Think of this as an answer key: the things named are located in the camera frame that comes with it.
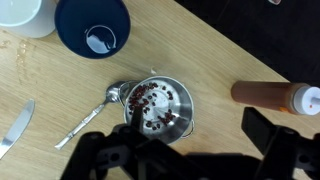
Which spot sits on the red beans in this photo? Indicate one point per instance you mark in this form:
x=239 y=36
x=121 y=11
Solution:
x=140 y=93

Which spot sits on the silver table knife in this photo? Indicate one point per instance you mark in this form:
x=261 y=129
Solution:
x=16 y=128

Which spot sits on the white bowl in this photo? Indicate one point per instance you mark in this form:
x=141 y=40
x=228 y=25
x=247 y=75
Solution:
x=23 y=16

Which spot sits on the small steel bowl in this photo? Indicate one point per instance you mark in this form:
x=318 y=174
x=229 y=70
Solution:
x=181 y=106

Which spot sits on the brown sauce squeeze bottle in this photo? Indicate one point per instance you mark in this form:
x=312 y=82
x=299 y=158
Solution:
x=263 y=96

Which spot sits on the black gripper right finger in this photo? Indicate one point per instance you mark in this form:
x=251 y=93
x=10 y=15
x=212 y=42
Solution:
x=286 y=150

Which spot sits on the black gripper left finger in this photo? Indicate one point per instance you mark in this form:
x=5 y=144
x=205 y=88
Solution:
x=110 y=156

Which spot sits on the navy blue cup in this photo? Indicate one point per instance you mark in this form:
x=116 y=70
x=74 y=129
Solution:
x=76 y=20

